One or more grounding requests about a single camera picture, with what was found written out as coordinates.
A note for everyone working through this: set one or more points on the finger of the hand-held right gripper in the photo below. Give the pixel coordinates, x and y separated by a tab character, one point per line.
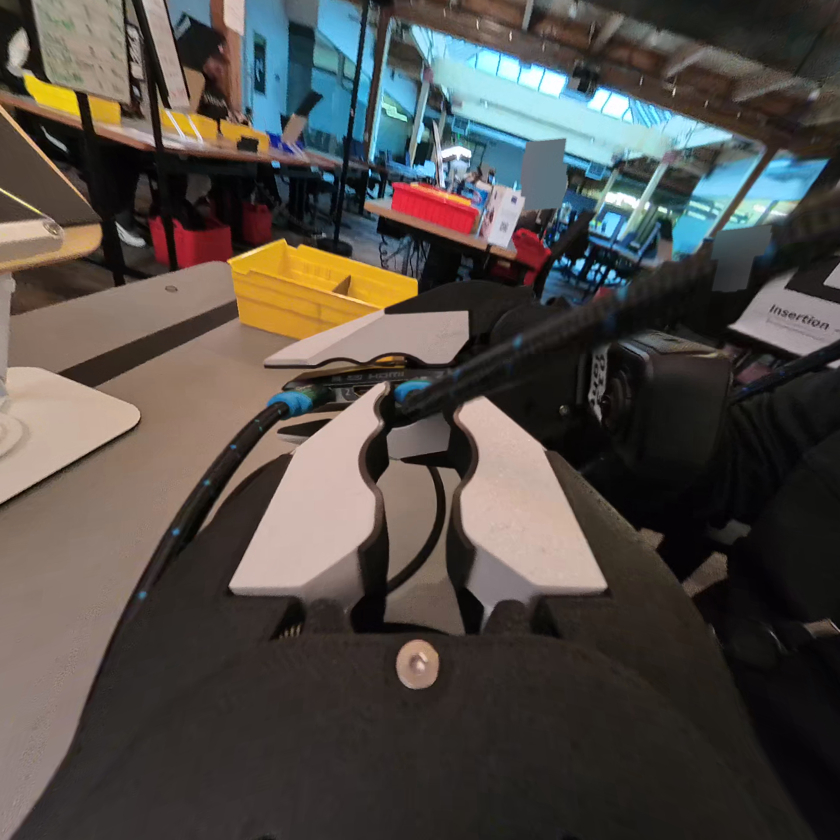
394	331
420	438

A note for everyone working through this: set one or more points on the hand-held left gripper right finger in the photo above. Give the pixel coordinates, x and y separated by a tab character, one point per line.
531	525

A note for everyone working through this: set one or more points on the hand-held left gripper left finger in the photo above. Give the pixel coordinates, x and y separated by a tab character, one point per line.
308	518

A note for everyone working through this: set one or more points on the hdmi switch box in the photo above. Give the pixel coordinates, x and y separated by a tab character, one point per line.
341	394

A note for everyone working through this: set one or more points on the wooden desk black legs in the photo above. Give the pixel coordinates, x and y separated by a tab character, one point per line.
426	239

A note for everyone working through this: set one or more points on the yellow plastic bin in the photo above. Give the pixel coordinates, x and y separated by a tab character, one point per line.
282	295

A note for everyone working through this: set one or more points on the red plastic bin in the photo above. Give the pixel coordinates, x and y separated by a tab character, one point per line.
433	207

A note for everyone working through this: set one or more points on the printed task sign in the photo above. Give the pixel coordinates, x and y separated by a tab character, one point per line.
787	321

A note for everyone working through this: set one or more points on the office chair red cover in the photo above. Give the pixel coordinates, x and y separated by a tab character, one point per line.
531	253

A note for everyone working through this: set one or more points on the white printed box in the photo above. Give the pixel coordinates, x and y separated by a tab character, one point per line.
504	216

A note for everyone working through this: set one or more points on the red floor bin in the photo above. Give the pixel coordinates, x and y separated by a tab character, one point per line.
190	243
257	223

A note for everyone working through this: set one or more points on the black floor pole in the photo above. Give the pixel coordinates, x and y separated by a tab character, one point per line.
351	131

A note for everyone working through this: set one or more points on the wooden board white stand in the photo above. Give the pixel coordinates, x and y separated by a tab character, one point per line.
65	420

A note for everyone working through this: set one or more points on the small yellow parts bin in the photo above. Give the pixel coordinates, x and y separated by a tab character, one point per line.
59	98
190	124

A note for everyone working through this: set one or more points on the long wooden table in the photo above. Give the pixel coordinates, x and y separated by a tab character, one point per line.
131	134

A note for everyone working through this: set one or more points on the handwritten whiteboard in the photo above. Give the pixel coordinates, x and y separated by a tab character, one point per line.
82	46
164	52

